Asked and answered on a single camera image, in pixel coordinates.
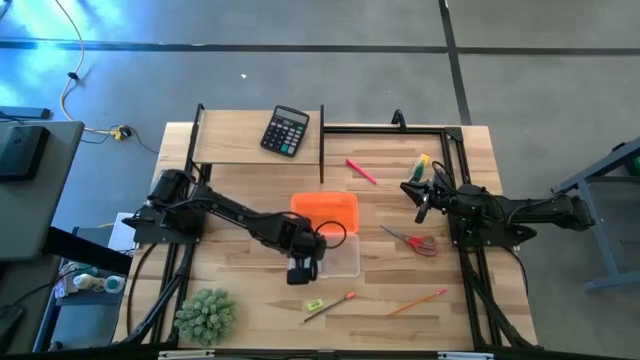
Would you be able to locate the pink pen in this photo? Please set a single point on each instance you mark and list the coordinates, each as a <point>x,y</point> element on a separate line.
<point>361,171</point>

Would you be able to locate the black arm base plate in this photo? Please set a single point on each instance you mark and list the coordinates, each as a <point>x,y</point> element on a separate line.
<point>520,234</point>
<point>150,232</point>

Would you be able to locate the dark flat device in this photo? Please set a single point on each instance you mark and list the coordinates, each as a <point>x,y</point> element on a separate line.
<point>25,113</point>

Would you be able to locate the black device on desk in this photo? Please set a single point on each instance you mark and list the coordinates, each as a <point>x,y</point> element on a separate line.
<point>20,150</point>

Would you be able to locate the green object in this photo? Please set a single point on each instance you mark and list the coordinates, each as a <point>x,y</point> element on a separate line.
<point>636,166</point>

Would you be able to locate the black desk calculator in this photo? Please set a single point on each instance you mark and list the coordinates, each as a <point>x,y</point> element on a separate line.
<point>285,132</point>

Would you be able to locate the black aluminium table frame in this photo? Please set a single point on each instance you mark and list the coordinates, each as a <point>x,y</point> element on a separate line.
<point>385,130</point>

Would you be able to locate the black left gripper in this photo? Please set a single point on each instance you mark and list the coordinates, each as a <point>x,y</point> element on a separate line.
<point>312,246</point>

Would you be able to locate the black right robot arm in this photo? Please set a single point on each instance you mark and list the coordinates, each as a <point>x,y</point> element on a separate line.
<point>545,210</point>

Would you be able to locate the green artificial plant ball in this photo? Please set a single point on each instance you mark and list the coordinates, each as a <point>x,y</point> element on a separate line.
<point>205,317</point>

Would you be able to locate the white bottle teal cap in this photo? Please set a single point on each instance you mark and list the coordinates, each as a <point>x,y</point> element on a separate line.
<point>95,283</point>

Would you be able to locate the dark pencil red eraser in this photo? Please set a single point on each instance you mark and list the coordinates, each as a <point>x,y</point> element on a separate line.
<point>327,308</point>

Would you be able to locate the green highlighter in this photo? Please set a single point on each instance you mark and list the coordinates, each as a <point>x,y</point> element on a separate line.
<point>417,172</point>

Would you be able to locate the clear pencil box orange lid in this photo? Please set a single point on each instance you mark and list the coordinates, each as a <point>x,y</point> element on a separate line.
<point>330,210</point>

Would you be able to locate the grey metal table frame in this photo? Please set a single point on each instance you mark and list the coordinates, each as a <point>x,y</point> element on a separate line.
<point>597,227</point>

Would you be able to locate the grey desk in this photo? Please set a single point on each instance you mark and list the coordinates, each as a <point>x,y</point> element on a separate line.
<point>30,210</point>

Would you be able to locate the small yellow-green eraser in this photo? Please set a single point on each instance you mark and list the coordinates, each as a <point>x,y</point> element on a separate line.
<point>315,304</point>

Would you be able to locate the wooden shelf black legs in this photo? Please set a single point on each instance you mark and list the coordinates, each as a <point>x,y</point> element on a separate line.
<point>230,137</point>

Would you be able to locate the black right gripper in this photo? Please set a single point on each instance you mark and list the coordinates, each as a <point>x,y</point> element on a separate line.
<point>439,196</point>

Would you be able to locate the white paper sheet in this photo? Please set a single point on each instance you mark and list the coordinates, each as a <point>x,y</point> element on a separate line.
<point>117,235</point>

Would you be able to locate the blue utility cart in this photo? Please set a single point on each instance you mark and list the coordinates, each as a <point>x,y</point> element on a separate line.
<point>75,325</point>

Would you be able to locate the black computer mouse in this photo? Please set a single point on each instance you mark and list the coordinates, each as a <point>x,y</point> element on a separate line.
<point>10,320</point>

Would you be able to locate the black desk beam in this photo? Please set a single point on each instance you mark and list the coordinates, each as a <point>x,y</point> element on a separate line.
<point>85,248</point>

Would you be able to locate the white table clamp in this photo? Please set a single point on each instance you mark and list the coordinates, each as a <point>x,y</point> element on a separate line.
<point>185,354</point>
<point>465,355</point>

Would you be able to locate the black frame bracket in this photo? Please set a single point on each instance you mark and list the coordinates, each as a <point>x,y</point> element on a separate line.
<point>399,120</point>

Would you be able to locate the orange pencil pink eraser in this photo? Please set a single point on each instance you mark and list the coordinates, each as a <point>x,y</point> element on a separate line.
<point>417,301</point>

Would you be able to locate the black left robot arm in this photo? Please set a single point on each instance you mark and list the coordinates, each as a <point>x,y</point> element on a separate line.
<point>225,207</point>

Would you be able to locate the yellow plug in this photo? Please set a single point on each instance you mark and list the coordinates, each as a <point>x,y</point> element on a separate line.
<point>119,133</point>

